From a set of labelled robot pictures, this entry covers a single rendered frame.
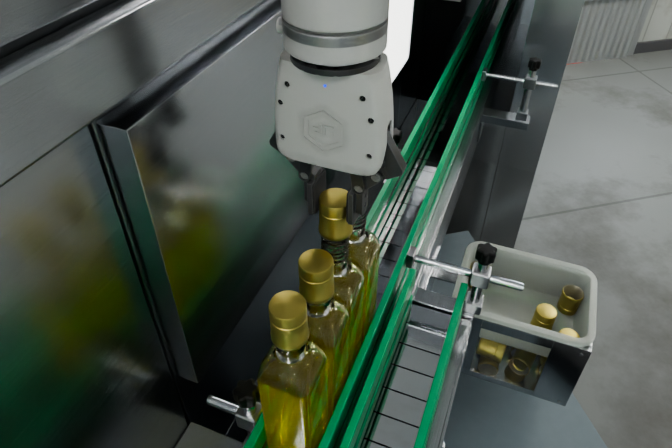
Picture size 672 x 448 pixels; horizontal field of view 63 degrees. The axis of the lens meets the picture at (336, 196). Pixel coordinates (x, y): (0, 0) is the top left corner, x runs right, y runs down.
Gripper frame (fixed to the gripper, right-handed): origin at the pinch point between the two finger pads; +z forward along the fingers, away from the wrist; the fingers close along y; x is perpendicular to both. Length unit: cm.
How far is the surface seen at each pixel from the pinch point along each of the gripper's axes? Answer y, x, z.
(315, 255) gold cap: 0.0, -5.4, 3.3
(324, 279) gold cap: 1.7, -7.0, 4.4
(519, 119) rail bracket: 14, 81, 33
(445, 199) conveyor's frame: 5, 43, 32
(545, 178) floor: 31, 209, 137
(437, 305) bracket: 9.8, 16.6, 31.1
